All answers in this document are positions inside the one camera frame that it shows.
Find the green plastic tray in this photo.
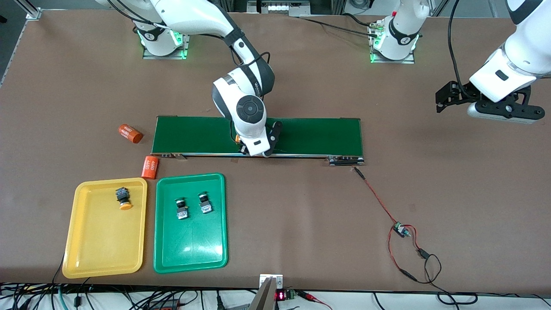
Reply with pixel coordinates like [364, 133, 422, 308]
[153, 173, 228, 274]

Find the orange printed cylinder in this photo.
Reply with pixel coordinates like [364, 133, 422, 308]
[118, 124, 144, 144]
[141, 157, 159, 180]

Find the thin black cable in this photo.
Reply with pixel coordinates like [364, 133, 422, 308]
[52, 253, 66, 285]

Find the silver mounting bracket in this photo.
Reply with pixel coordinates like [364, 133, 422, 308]
[259, 273, 284, 290]

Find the red black motor cable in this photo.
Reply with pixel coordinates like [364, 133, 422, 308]
[354, 167, 399, 226]

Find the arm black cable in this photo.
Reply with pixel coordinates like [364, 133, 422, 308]
[448, 0, 478, 99]
[108, 0, 272, 65]

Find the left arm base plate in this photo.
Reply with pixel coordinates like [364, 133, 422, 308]
[369, 22, 416, 65]

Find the red alligator clip lead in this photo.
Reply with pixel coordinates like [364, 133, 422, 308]
[297, 291, 334, 310]

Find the green conveyor belt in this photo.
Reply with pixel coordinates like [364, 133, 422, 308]
[151, 115, 365, 167]

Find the black table cable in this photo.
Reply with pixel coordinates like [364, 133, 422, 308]
[297, 13, 381, 39]

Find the aluminium frame extrusion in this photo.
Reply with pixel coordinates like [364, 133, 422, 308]
[19, 0, 43, 20]

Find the grey metal bar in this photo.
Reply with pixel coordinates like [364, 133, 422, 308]
[248, 278, 278, 310]

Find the yellow plastic tray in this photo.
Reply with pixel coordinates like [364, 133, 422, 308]
[62, 177, 148, 279]

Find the green push button switch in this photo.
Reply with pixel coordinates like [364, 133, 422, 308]
[198, 192, 214, 215]
[174, 198, 191, 221]

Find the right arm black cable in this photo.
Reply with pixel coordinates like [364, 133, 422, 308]
[108, 0, 272, 65]

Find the metal device with light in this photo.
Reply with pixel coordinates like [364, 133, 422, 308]
[246, 0, 311, 18]

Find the red black power cable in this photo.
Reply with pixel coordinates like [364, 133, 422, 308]
[387, 224, 478, 307]

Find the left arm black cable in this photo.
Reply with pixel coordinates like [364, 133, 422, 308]
[448, 0, 478, 99]

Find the small controller circuit board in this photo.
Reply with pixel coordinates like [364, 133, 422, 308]
[393, 221, 412, 239]

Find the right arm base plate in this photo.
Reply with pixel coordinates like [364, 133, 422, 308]
[142, 34, 191, 60]

